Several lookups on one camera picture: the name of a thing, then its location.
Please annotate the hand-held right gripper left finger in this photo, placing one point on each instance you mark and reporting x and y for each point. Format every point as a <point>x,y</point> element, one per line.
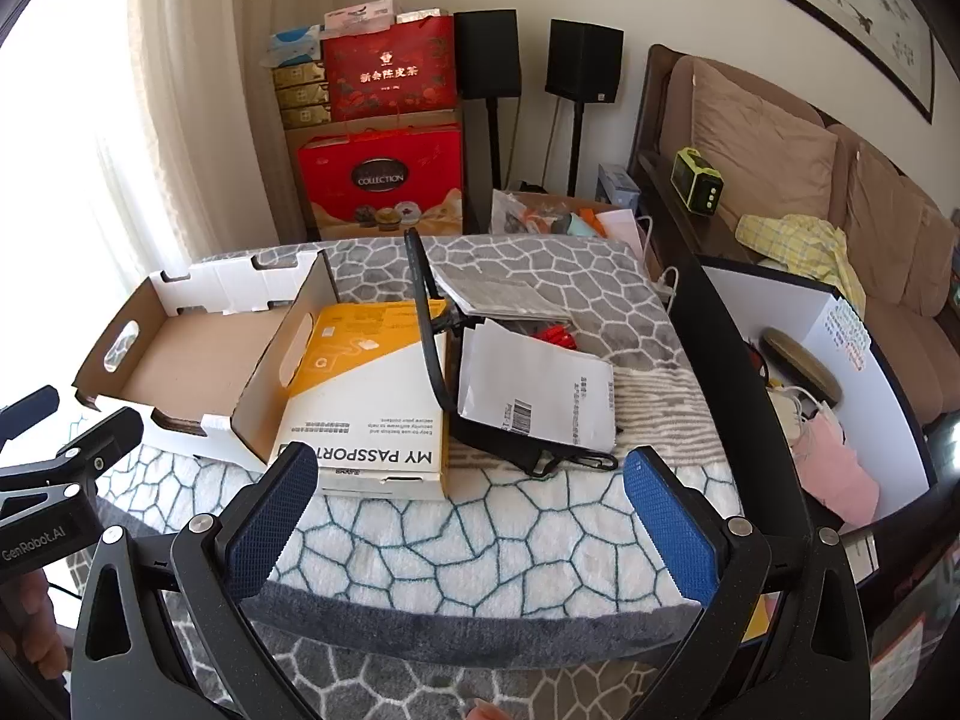
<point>274,517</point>

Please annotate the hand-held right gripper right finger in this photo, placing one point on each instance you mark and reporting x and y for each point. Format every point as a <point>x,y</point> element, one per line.
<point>667,525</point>

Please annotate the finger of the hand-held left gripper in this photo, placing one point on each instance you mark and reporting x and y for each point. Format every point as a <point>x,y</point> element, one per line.
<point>105,435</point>
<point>34,405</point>

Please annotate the white brown cardboard box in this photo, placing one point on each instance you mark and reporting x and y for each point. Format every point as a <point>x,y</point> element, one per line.
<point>180,360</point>

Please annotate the yellow white hard drive box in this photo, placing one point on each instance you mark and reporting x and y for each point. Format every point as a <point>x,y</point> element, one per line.
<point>360,420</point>

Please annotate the white paper envelope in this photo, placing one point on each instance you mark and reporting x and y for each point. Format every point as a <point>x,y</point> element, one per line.
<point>525,390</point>

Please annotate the grey plastic bag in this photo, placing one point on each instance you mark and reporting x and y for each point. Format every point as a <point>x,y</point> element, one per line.
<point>495,289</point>

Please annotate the person's left hand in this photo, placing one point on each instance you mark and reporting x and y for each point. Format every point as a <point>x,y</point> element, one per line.
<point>34,630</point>

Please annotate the person's right hand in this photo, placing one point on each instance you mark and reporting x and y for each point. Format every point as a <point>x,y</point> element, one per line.
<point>487,711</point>

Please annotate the white charger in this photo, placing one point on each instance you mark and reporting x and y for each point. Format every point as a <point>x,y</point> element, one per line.
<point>787,403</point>

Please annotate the pink bag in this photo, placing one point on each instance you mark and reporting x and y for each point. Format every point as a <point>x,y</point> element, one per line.
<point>840,472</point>

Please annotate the olive glasses case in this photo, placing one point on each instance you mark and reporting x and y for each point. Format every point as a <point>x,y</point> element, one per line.
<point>802,364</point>

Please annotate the black white storage box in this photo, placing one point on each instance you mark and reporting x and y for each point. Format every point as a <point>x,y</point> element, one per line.
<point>787,307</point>

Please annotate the white paper sheet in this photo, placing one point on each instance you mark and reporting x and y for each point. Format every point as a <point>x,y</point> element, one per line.
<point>622,229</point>

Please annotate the yellow plaid cloth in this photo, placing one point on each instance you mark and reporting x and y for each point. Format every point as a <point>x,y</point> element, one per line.
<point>802,240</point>

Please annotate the brown box of small parts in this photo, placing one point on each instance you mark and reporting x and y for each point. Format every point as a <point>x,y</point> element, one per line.
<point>559,204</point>

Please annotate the blue white box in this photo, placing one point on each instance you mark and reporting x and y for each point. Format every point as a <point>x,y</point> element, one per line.
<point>619,184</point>

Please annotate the green yellow device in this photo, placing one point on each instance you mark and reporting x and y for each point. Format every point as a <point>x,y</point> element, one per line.
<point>697,180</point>

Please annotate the clear plastic bag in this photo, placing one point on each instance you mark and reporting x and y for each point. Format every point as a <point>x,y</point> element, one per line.
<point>514,214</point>

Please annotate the white curtain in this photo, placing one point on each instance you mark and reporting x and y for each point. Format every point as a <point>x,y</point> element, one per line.
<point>187,90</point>

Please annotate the red gift box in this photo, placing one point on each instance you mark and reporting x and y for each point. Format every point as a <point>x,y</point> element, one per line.
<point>375,180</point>

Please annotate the black speaker stand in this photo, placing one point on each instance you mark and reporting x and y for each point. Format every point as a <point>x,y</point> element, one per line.
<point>575,150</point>
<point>492,165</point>

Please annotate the tan sofa cushion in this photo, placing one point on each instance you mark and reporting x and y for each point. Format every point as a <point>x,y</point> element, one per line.
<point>757,142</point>

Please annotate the brown sofa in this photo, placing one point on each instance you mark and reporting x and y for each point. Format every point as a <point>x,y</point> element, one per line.
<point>885,187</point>

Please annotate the blue tissue pack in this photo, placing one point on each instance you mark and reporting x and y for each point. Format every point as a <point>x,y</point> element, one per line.
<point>294,45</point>

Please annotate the red gift bag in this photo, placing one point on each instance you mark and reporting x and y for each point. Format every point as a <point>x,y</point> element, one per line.
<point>390,75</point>

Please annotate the black speaker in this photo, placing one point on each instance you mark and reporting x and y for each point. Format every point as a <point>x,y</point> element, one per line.
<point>486,52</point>
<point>583,60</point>

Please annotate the pink white box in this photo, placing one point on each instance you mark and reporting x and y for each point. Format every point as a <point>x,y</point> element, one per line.
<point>360,15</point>

